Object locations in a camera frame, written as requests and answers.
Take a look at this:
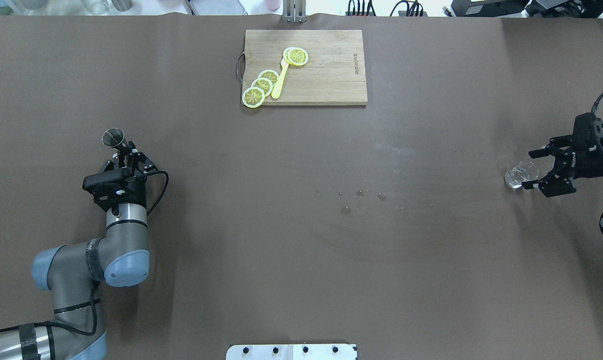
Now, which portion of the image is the steel jigger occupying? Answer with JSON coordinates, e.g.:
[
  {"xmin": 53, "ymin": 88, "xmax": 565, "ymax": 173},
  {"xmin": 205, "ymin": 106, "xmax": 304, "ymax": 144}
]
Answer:
[{"xmin": 101, "ymin": 127, "xmax": 131, "ymax": 156}]

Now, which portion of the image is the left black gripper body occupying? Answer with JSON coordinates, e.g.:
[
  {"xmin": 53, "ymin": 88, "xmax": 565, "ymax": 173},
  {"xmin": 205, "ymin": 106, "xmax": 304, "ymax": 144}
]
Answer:
[{"xmin": 92, "ymin": 172, "xmax": 148, "ymax": 212}]

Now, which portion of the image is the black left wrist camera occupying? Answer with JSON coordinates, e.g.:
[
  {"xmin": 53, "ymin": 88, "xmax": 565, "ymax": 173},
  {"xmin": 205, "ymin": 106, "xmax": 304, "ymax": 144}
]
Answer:
[{"xmin": 82, "ymin": 167, "xmax": 132, "ymax": 194}]

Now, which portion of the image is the bamboo cutting board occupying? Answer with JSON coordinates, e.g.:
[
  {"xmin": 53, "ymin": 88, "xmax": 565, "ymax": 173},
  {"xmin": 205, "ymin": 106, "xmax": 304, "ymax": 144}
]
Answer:
[{"xmin": 240, "ymin": 29, "xmax": 368, "ymax": 106}]

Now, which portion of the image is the lemon slice lower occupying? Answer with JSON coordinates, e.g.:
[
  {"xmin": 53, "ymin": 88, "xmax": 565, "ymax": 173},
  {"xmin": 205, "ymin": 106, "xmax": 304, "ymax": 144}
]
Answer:
[{"xmin": 258, "ymin": 69, "xmax": 279, "ymax": 85}]

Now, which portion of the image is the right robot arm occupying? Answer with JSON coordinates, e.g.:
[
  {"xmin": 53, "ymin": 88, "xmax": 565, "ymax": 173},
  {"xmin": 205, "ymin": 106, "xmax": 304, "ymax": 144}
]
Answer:
[{"xmin": 522, "ymin": 112, "xmax": 603, "ymax": 198}]

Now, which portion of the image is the clear glass measuring cup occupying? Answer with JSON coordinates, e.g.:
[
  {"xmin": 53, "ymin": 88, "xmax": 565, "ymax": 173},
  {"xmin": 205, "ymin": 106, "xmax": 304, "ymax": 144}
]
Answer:
[{"xmin": 503, "ymin": 161, "xmax": 540, "ymax": 190}]

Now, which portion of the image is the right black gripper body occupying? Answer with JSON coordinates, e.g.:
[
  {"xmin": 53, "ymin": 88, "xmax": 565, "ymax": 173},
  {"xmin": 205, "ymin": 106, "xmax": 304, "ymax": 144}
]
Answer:
[{"xmin": 569, "ymin": 112, "xmax": 603, "ymax": 180}]

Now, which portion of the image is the lemon slice on spoon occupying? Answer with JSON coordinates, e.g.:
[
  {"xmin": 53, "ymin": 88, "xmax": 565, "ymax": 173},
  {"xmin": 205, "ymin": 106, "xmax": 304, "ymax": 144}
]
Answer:
[{"xmin": 282, "ymin": 47, "xmax": 309, "ymax": 67}]

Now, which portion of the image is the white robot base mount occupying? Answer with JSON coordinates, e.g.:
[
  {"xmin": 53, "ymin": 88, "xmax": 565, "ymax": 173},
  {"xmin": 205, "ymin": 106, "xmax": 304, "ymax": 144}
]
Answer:
[{"xmin": 225, "ymin": 342, "xmax": 359, "ymax": 360}]

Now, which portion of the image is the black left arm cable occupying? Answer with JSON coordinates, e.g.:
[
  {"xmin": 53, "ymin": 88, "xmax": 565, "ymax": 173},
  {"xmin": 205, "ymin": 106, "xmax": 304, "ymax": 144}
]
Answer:
[{"xmin": 131, "ymin": 170, "xmax": 170, "ymax": 217}]

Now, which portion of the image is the lemon slice middle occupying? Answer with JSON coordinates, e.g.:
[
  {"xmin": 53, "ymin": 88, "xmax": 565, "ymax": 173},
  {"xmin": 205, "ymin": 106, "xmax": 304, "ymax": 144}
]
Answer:
[{"xmin": 251, "ymin": 77, "xmax": 274, "ymax": 98}]

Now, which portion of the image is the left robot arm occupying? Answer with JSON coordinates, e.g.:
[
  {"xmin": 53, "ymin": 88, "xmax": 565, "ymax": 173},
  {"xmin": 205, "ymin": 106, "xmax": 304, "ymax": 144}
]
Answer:
[{"xmin": 0, "ymin": 140, "xmax": 158, "ymax": 360}]

